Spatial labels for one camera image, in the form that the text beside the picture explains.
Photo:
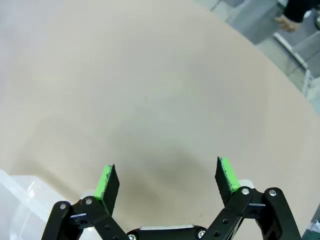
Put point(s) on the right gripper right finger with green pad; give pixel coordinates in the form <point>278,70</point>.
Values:
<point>223,180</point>

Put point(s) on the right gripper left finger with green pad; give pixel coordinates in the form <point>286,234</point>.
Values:
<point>110,185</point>

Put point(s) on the person's left hand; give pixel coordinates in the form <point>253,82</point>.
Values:
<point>286,23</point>

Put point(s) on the empty clear plastic container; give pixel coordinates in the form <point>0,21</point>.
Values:
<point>20,200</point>

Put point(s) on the white metal table frame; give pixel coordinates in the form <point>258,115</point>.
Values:
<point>297,55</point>

